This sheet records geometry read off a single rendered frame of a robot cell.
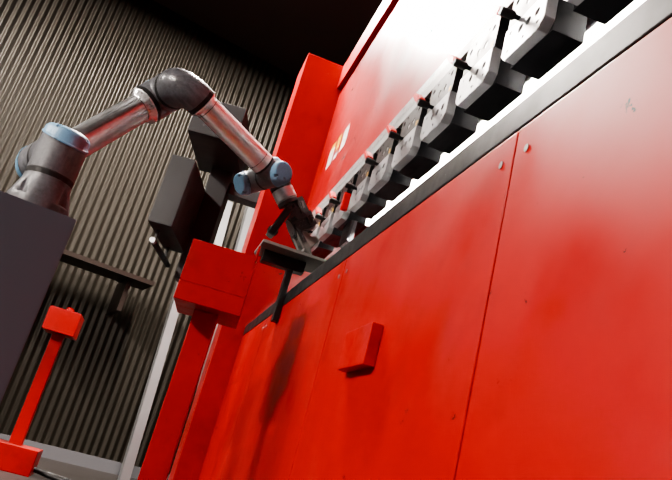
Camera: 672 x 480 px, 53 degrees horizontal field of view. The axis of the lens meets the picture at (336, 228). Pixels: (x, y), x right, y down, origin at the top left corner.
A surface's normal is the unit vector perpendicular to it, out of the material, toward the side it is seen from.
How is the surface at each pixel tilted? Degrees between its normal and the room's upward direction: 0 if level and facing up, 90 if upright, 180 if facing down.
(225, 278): 90
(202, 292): 90
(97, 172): 90
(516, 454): 90
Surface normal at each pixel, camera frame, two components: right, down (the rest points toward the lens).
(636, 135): -0.93, -0.32
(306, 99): 0.28, -0.26
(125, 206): 0.49, -0.18
